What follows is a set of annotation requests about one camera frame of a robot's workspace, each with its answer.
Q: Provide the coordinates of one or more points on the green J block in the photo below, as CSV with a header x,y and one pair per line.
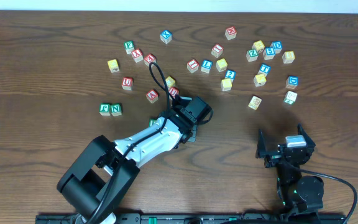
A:
x,y
104,109

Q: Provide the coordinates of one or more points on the green N block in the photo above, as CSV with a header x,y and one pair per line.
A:
x,y
116,109

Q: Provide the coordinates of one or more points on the yellow S block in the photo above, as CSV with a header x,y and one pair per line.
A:
x,y
226,84

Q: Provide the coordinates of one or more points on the blue D block right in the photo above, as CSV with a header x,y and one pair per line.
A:
x,y
292,82

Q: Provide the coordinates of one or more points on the yellow 8 block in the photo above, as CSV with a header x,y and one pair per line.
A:
x,y
288,57

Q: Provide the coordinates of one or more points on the blue 2 block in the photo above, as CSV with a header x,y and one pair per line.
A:
x,y
230,74

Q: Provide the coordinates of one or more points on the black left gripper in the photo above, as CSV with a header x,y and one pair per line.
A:
x,y
190,135

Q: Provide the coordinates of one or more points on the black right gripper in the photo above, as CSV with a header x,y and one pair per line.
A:
x,y
282,154

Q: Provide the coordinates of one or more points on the blue d block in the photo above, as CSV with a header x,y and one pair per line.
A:
x,y
277,46
292,82

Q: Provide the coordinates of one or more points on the red u block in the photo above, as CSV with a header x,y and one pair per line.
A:
x,y
173,92
127,83

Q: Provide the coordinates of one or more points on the yellow block far left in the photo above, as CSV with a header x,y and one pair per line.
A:
x,y
113,65

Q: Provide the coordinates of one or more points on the blue 5 block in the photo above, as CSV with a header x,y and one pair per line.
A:
x,y
268,53

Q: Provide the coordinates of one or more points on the blue X block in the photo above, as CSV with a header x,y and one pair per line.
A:
x,y
166,36

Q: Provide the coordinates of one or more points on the yellow block near U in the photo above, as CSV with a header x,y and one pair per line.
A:
x,y
170,82

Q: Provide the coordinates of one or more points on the red block far top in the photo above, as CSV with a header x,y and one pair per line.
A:
x,y
230,33

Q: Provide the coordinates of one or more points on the red I block beside L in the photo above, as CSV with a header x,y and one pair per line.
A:
x,y
192,65

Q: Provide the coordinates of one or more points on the red E block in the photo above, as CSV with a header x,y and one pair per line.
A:
x,y
149,58

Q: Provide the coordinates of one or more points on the blue D block upper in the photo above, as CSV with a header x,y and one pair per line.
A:
x,y
277,46

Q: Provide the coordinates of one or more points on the yellow snail picture block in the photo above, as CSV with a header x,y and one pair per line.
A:
x,y
254,102

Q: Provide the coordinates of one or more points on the red U block left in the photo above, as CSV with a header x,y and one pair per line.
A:
x,y
127,83

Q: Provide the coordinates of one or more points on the green R block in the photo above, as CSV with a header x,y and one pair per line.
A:
x,y
151,122

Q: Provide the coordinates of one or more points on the blue L block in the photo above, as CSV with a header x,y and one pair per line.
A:
x,y
206,66

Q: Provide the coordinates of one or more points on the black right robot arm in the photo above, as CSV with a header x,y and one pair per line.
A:
x,y
300,194

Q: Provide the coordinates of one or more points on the yellow K block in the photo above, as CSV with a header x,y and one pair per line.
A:
x,y
260,80

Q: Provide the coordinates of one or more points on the green Z block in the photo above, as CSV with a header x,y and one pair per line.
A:
x,y
252,55

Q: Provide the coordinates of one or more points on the red I block upper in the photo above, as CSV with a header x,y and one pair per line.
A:
x,y
217,50

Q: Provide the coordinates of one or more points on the red X block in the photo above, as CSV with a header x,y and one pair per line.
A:
x,y
137,55

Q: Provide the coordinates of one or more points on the yellow block beside L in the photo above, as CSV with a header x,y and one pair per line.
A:
x,y
221,65

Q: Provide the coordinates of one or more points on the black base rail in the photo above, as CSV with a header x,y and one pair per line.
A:
x,y
136,218

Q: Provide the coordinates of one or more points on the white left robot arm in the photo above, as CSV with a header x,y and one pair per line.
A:
x,y
102,174

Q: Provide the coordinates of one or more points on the red A block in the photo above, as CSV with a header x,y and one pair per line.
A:
x,y
152,96

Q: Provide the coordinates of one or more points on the red U block centre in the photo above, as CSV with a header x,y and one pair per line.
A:
x,y
173,92

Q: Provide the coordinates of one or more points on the yellow ball picture block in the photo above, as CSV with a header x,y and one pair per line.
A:
x,y
258,46

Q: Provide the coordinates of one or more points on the green F block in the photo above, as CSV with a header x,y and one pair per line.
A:
x,y
129,46

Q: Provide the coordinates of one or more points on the blue T block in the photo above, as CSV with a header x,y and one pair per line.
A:
x,y
264,69

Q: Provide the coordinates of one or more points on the green 7 block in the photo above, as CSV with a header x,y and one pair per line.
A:
x,y
290,97

